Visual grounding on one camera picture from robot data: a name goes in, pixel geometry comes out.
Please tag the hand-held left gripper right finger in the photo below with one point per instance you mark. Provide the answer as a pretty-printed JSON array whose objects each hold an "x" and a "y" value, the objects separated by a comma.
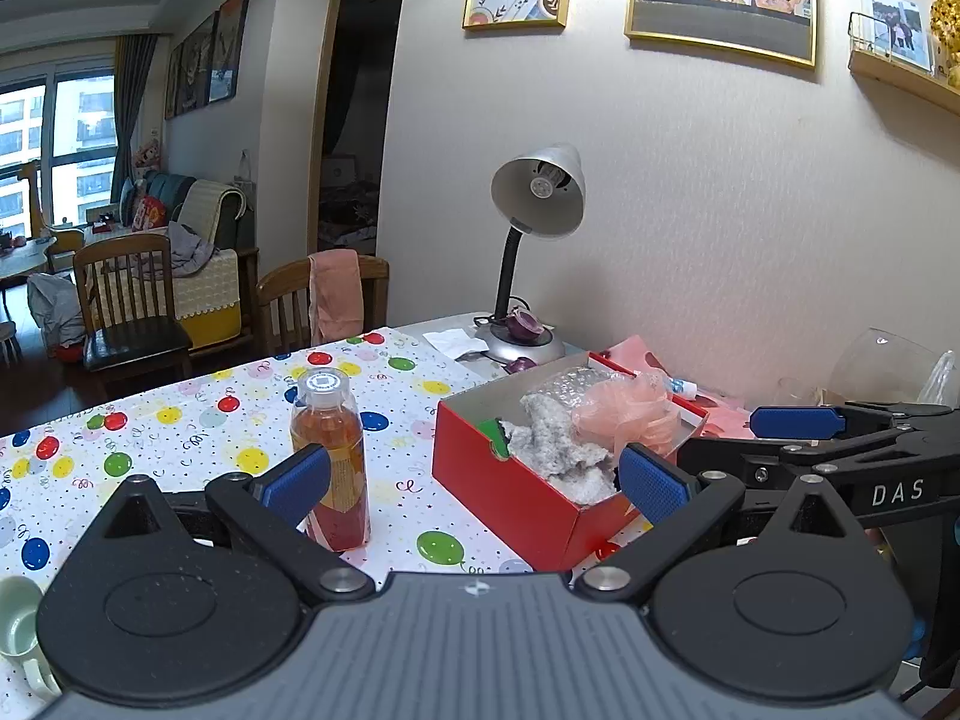
[{"x": 654, "y": 484}]

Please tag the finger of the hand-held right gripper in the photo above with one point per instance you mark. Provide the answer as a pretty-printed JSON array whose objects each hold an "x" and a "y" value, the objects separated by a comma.
[
  {"x": 735, "y": 459},
  {"x": 795, "y": 421}
]

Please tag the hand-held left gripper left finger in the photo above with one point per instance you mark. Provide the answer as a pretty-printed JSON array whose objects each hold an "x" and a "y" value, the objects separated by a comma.
[{"x": 296, "y": 481}]

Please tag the pink mesh bath loofah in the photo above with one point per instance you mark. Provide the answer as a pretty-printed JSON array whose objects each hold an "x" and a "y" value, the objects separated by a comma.
[{"x": 626, "y": 412}]

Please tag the clear bubble wrap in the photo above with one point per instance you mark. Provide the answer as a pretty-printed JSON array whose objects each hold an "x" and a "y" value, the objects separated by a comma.
[{"x": 570, "y": 384}]

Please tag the red cardboard box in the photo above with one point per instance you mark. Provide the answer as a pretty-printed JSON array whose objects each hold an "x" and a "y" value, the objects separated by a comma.
[{"x": 495, "y": 487}]

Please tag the amber drink bottle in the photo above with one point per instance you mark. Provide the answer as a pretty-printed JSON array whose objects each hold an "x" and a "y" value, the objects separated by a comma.
[{"x": 345, "y": 427}]

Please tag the small white blue tube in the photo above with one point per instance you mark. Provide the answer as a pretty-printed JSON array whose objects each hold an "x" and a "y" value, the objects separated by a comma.
[{"x": 682, "y": 388}]

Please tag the clear plastic container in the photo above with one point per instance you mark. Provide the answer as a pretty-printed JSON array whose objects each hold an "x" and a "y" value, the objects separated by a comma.
[{"x": 885, "y": 364}]

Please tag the balloon print tablecloth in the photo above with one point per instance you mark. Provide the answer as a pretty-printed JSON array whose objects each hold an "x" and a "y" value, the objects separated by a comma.
[{"x": 187, "y": 420}]

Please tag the small purple cap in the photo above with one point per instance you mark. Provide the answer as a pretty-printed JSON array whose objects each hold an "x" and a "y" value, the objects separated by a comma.
[{"x": 521, "y": 366}]

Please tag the pink towel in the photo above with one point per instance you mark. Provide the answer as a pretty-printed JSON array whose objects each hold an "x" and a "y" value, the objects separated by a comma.
[{"x": 337, "y": 296}]

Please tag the small purple jar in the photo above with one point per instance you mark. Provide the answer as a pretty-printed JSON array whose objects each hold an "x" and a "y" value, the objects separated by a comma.
[{"x": 525, "y": 325}]

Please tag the sofa with cream cover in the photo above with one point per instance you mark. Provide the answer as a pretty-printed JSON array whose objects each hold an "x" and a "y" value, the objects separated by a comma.
[{"x": 214, "y": 285}]

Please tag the wooden chair dark seat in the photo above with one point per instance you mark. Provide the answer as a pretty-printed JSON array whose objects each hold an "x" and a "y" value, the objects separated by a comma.
[{"x": 135, "y": 341}]

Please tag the grey cloth pile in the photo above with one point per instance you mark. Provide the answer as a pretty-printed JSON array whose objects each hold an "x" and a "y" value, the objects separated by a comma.
[{"x": 56, "y": 311}]

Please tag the pale green mug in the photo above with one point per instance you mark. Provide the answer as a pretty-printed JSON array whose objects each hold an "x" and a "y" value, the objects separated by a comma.
[{"x": 19, "y": 626}]

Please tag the silver desk lamp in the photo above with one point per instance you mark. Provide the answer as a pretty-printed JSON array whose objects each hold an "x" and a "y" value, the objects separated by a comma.
[{"x": 540, "y": 191}]

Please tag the low oval table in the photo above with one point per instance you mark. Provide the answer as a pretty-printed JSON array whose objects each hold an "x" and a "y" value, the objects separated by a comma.
[{"x": 22, "y": 259}]

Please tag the pink plush toy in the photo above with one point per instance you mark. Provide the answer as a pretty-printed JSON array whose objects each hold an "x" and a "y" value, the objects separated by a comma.
[{"x": 148, "y": 156}]

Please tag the grey curtain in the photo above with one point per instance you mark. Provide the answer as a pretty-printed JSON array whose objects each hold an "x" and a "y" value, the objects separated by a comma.
[{"x": 133, "y": 112}]

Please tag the large window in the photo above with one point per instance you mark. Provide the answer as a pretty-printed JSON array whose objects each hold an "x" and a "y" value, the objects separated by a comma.
[{"x": 52, "y": 150}]

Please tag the wooden wall shelf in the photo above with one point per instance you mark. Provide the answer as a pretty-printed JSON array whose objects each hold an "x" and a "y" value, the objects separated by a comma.
[{"x": 900, "y": 79}]

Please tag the small photo frame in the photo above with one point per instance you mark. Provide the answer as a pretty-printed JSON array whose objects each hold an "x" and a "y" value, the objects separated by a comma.
[{"x": 894, "y": 22}]

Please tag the dark framed wall picture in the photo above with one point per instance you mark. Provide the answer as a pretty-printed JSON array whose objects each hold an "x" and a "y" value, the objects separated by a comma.
[
  {"x": 174, "y": 82},
  {"x": 229, "y": 45},
  {"x": 199, "y": 64}
]

